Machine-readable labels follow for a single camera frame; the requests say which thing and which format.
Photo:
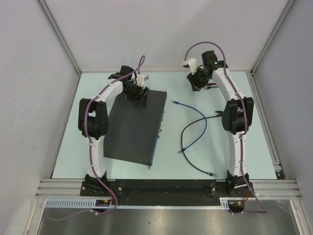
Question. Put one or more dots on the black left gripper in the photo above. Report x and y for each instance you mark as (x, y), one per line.
(136, 99)

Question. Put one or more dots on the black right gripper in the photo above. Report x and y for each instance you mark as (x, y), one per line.
(196, 85)

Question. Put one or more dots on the black ethernet cable long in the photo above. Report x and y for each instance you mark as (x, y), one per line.
(189, 136)

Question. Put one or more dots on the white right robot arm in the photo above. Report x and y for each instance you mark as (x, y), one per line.
(236, 117)

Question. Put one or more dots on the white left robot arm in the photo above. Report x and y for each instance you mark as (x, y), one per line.
(93, 118)

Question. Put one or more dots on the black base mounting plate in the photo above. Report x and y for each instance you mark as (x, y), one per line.
(142, 199)

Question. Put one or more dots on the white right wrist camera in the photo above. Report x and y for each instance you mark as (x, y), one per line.
(191, 64)

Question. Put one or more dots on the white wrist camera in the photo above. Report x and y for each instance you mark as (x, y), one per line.
(141, 79)
(191, 64)

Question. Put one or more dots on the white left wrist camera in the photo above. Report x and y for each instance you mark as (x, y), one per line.
(141, 79)

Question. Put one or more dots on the dark network switch box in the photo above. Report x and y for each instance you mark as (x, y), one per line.
(134, 129)

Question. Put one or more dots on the aluminium frame rail front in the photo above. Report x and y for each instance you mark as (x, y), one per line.
(67, 188)

